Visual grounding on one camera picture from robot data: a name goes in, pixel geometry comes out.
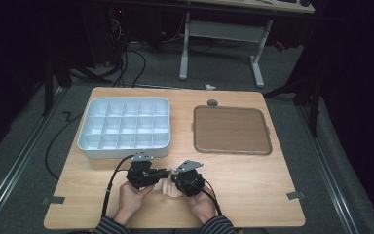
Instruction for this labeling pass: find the person's left hand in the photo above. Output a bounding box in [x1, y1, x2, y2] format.
[113, 180, 158, 226]

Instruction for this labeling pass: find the bundle of black cables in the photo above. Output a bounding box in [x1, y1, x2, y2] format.
[108, 18, 148, 89]

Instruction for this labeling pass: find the peach ankle sock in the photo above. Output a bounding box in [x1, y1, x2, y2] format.
[151, 178, 185, 200]

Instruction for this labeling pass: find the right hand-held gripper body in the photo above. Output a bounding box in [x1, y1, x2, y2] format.
[173, 159, 206, 198]

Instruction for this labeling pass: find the black metal stand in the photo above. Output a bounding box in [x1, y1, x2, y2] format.
[41, 53, 115, 118]
[262, 61, 323, 138]

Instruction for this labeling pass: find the metal floor rail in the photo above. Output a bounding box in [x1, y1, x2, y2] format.
[297, 105, 360, 234]
[0, 87, 70, 226]

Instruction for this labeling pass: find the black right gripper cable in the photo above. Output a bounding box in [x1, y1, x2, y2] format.
[178, 175, 224, 217]

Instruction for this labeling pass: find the white divided storage box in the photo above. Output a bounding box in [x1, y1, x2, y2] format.
[76, 97, 171, 161]

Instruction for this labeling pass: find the brown square tray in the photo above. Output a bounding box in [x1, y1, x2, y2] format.
[192, 104, 274, 157]

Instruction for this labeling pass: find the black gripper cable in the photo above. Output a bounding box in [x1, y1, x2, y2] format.
[99, 154, 136, 219]
[178, 175, 224, 217]

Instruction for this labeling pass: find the black floor cable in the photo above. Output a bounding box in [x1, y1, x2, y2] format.
[44, 110, 86, 181]

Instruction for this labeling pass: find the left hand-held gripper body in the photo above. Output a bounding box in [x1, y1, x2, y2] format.
[125, 150, 164, 191]

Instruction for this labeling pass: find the person's right hand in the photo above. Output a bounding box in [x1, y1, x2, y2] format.
[186, 187, 217, 226]

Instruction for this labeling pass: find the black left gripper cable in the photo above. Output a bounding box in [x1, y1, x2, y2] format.
[99, 154, 136, 219]

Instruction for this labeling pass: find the grey tape piece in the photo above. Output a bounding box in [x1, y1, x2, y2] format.
[285, 190, 307, 201]
[41, 195, 66, 207]

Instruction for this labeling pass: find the white-legged wooden desk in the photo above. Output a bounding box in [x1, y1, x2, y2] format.
[177, 0, 317, 89]

